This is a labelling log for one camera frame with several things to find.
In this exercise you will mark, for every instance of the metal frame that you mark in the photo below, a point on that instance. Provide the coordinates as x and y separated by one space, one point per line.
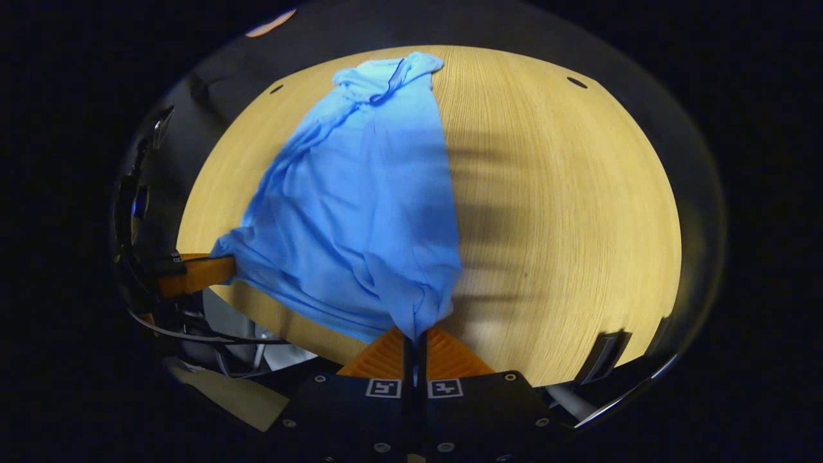
601 360

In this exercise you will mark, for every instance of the light blue T-shirt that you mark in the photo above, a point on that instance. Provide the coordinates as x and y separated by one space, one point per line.
360 206

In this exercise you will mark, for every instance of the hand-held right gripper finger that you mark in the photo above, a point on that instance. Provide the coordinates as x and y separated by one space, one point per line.
407 366
421 366

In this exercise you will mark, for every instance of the beige flat object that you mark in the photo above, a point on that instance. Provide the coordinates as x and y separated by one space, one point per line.
238 395

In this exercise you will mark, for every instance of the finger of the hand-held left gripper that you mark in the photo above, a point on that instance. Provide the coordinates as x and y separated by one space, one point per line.
199 273

